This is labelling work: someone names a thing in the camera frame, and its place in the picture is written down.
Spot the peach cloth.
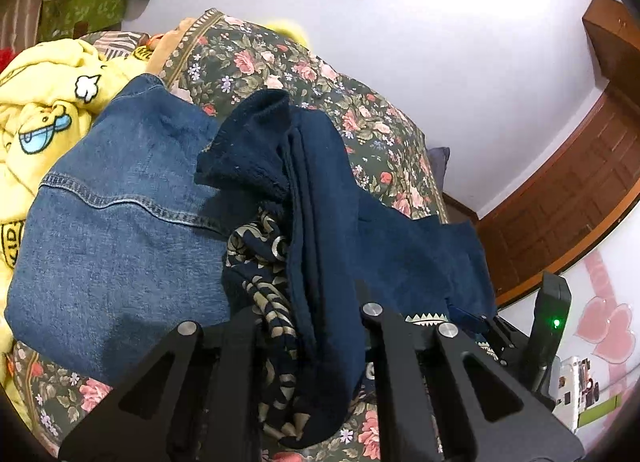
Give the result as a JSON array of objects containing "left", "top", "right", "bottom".
[{"left": 144, "top": 17, "right": 202, "bottom": 89}]

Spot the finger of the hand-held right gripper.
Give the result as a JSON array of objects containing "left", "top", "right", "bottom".
[{"left": 452, "top": 307, "right": 520, "bottom": 369}]

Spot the floral bed sheet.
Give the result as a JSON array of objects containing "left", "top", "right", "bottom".
[{"left": 10, "top": 8, "right": 448, "bottom": 462}]

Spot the wooden cabinet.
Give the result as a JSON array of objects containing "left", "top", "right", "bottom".
[{"left": 582, "top": 0, "right": 640, "bottom": 99}]

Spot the brown wooden bed frame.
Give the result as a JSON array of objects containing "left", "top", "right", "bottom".
[{"left": 444, "top": 193, "right": 479, "bottom": 224}]

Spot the navy fleece garment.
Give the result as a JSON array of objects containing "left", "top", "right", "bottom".
[{"left": 195, "top": 88, "right": 498, "bottom": 448}]

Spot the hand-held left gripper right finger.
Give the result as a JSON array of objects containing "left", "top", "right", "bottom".
[{"left": 355, "top": 282, "right": 585, "bottom": 462}]

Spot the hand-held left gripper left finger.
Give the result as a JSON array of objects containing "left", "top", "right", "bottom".
[{"left": 57, "top": 306, "right": 268, "bottom": 462}]

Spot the blue denim garment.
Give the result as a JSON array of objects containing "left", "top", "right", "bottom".
[{"left": 5, "top": 73, "right": 281, "bottom": 388}]

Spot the wooden door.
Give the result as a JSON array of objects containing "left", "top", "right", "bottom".
[{"left": 477, "top": 87, "right": 640, "bottom": 308}]

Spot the striped brown curtain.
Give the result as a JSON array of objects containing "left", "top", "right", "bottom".
[{"left": 0, "top": 0, "right": 62, "bottom": 74}]

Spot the green patterned box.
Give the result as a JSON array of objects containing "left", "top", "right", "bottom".
[{"left": 39, "top": 0, "right": 126, "bottom": 43}]

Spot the navy patterned garment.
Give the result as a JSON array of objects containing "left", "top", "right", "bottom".
[{"left": 221, "top": 208, "right": 451, "bottom": 443}]

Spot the yellow plush toy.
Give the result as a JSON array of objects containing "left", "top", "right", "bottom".
[{"left": 264, "top": 18, "right": 310, "bottom": 47}]

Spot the yellow cartoon blanket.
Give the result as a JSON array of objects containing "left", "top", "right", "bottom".
[{"left": 0, "top": 37, "right": 157, "bottom": 393}]

